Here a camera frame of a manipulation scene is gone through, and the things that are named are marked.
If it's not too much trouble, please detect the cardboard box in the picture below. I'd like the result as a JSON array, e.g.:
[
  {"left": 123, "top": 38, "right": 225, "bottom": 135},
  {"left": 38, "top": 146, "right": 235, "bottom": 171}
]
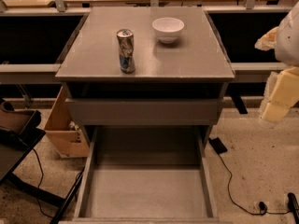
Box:
[{"left": 45, "top": 87, "right": 89, "bottom": 158}]

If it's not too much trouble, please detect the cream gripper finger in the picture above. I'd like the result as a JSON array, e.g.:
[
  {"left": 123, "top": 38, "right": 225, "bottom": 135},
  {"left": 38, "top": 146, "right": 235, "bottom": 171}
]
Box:
[
  {"left": 254, "top": 27, "right": 278, "bottom": 51},
  {"left": 258, "top": 67, "right": 299, "bottom": 128}
]

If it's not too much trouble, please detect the open grey middle drawer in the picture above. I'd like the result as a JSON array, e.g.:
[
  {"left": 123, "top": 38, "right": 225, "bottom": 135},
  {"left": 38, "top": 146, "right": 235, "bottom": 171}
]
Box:
[{"left": 59, "top": 126, "right": 232, "bottom": 224}]

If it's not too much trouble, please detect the black plug at edge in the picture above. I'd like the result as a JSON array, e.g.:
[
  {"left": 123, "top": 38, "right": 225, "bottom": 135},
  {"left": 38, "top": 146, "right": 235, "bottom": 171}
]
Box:
[{"left": 288, "top": 192, "right": 299, "bottom": 224}]

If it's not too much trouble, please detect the white ceramic bowl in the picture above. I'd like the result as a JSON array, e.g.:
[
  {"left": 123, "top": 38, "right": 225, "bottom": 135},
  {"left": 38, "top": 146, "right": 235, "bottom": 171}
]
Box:
[{"left": 152, "top": 17, "right": 184, "bottom": 44}]

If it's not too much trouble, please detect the black floor cable right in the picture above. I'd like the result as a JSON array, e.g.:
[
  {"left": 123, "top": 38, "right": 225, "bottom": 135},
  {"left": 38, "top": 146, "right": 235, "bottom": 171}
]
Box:
[{"left": 218, "top": 152, "right": 292, "bottom": 217}]

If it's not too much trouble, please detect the dark side table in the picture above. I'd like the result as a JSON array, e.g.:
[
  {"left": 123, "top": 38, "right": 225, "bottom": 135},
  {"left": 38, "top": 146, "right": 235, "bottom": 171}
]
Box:
[{"left": 0, "top": 126, "right": 84, "bottom": 224}]

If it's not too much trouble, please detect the grey drawer cabinet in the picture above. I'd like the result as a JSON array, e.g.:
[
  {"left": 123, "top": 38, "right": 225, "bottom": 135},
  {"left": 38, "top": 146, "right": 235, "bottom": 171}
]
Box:
[{"left": 55, "top": 7, "right": 235, "bottom": 144}]

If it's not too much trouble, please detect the black power adapter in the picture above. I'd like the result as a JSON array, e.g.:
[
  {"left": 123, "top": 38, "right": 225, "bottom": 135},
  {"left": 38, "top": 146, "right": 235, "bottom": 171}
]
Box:
[{"left": 208, "top": 138, "right": 228, "bottom": 154}]

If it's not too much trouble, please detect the black cable left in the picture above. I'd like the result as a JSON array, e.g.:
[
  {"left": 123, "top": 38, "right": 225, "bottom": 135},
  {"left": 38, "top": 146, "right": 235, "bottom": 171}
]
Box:
[{"left": 31, "top": 147, "right": 55, "bottom": 219}]

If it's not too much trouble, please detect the dented redbull can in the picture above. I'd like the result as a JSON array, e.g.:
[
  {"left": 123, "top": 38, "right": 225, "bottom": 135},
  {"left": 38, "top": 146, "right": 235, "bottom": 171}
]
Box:
[{"left": 117, "top": 29, "right": 135, "bottom": 74}]

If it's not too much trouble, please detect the closed grey top drawer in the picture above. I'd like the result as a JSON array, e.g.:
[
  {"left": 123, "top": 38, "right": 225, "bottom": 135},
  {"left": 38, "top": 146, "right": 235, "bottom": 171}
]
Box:
[{"left": 65, "top": 98, "right": 224, "bottom": 126}]

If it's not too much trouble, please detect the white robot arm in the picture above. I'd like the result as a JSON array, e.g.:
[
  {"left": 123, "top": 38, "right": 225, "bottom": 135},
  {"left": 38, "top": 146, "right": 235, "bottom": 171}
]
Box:
[{"left": 254, "top": 2, "right": 299, "bottom": 128}]

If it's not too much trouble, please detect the brown tray on table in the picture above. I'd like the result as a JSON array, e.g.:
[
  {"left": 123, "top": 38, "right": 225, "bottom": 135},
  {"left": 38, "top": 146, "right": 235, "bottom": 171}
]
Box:
[{"left": 0, "top": 101, "right": 42, "bottom": 147}]

